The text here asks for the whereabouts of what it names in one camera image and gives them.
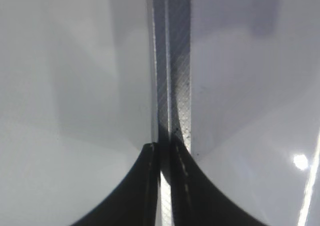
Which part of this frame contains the white board with grey frame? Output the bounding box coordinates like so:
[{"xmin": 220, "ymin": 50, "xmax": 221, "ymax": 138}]
[{"xmin": 0, "ymin": 0, "xmax": 320, "ymax": 226}]

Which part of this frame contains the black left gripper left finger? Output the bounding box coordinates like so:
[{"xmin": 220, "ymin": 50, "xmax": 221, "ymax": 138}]
[{"xmin": 74, "ymin": 142, "xmax": 160, "ymax": 226}]

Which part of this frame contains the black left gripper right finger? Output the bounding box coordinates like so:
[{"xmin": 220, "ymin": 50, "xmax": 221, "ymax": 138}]
[{"xmin": 169, "ymin": 138, "xmax": 264, "ymax": 226}]

